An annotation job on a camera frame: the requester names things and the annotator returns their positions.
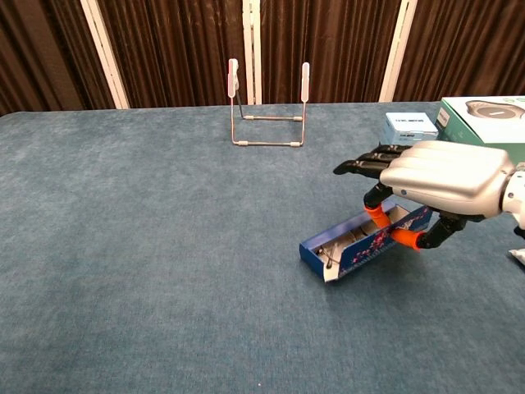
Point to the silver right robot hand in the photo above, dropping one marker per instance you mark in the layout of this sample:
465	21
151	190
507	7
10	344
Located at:
447	176

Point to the thin-framed eyeglasses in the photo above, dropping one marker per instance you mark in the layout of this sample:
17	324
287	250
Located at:
330	257

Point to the large green speaker box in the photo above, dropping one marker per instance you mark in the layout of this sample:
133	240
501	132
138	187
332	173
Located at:
459	127

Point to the small light blue box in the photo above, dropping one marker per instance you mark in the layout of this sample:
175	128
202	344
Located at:
410	127

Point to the dark brown curtain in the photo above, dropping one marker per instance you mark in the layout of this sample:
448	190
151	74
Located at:
184	49

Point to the blue table cloth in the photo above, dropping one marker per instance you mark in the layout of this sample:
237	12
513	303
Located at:
143	246

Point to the white frame post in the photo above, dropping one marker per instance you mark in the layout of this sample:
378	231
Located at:
398	49
104	53
251	41

